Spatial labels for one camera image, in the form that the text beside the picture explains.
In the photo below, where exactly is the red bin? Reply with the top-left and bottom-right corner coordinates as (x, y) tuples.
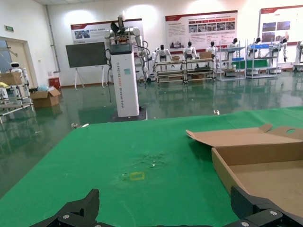
(49, 76), (61, 89)

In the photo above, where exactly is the wide red header wall poster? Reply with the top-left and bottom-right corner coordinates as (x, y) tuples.
(165, 10), (238, 51)

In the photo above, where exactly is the grey wall pipe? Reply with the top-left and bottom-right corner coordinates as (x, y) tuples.
(45, 4), (62, 74)

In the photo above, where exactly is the white humanoid robot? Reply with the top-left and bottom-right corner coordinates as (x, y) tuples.
(226, 37), (240, 61)
(182, 41), (200, 60)
(151, 44), (173, 71)
(274, 37), (290, 63)
(205, 41), (219, 59)
(247, 37), (263, 59)

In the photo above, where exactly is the small white round-head robot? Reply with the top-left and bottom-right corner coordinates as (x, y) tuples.
(9, 61), (28, 82)

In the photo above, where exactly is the low metal pipe rack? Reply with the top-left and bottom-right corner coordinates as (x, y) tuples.
(155, 60), (187, 83)
(185, 58), (216, 82)

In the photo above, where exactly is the white tower robot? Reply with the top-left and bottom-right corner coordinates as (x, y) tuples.
(104, 10), (150, 123)

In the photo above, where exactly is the brown cardboard box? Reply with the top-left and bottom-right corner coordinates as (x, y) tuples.
(0, 72), (23, 86)

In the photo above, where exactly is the black display on stand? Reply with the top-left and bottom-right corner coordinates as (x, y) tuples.
(65, 42), (110, 89)

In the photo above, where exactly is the wall poster with building photos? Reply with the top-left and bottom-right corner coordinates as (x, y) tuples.
(259, 5), (303, 44)

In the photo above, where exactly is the beige door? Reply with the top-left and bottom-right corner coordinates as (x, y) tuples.
(0, 36), (37, 88)

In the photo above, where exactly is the tall metal pipe rack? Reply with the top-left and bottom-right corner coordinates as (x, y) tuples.
(245, 39), (283, 79)
(216, 40), (247, 82)

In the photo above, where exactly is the wall poster with robot photo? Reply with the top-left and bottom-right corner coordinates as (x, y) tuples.
(70, 18), (144, 45)

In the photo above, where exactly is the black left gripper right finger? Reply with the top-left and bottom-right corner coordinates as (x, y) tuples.
(224, 185), (303, 227)

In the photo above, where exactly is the green tablecloth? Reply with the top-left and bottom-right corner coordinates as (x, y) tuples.
(0, 106), (303, 227)

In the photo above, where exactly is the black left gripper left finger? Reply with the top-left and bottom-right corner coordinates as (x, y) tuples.
(30, 188), (105, 227)

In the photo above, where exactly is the large open cardboard box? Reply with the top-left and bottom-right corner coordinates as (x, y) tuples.
(30, 87), (62, 108)

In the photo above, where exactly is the open cardboard box torn rim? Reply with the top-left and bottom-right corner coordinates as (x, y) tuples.
(186, 123), (303, 218)

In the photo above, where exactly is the white pipe rack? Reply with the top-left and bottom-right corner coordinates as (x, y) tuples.
(0, 79), (36, 123)

